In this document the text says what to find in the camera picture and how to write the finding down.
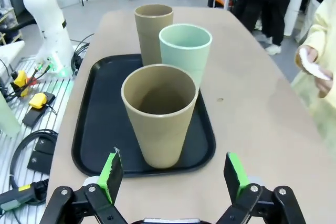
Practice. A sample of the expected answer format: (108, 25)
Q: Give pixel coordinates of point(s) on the white cylindrical air purifier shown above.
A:
(292, 11)

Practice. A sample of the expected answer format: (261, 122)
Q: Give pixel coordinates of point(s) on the person's right hand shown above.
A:
(312, 53)

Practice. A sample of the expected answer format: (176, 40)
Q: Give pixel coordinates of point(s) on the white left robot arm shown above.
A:
(50, 24)

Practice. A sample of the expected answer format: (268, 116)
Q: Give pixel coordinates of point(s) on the person's left hand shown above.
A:
(325, 89)

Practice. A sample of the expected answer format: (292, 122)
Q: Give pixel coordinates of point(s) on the black flat mounting plate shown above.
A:
(36, 115)

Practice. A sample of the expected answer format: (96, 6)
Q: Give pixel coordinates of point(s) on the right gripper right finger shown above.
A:
(233, 179)

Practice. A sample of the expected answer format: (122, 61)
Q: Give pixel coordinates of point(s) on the slotted aluminium base plate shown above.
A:
(29, 134)

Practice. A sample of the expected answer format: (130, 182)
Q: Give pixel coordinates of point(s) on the grey yellow handheld controller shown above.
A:
(18, 195)

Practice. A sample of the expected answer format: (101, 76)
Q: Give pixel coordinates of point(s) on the black angle bracket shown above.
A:
(42, 155)

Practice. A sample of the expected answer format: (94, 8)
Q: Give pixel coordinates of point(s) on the person's right forearm yellow sleeve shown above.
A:
(325, 24)

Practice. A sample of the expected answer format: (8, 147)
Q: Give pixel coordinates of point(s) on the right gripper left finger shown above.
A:
(110, 182)

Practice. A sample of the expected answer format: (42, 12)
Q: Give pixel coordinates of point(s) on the tall brown paper cup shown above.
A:
(157, 137)
(149, 40)

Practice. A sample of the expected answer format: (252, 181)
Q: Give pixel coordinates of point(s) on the tall mint green cup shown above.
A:
(189, 58)

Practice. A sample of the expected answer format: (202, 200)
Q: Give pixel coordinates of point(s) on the black plastic serving tray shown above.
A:
(99, 119)

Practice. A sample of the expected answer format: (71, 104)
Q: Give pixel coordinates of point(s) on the bystander in black trousers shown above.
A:
(265, 6)

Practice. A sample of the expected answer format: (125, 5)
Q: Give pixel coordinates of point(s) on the person in yellow shirt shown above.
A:
(326, 121)

